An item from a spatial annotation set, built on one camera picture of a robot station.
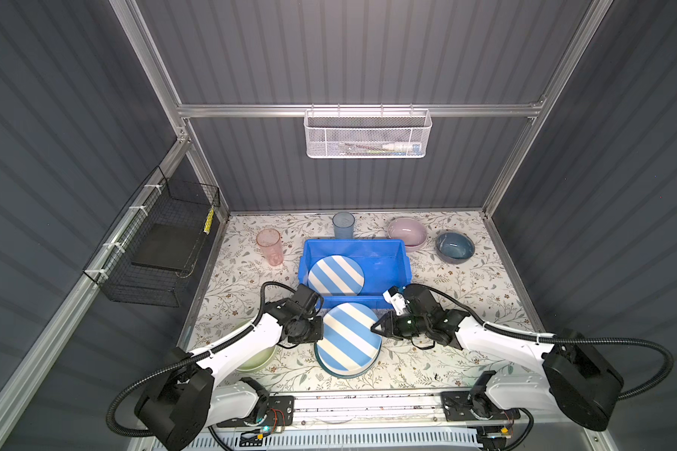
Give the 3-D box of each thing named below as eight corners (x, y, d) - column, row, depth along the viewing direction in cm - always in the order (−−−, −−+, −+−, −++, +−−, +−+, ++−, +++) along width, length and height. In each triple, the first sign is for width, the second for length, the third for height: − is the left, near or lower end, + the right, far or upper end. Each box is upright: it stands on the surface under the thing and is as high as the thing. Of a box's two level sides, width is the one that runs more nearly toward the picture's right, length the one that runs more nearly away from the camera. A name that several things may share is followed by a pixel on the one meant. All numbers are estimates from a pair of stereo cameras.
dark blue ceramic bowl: (438, 265, 105) (442, 257, 101) (432, 240, 113) (435, 232, 109) (473, 264, 105) (478, 257, 101) (465, 240, 113) (469, 232, 109)
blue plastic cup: (333, 248, 110) (332, 226, 100) (333, 234, 115) (332, 211, 105) (354, 248, 110) (355, 226, 100) (354, 234, 115) (354, 211, 105)
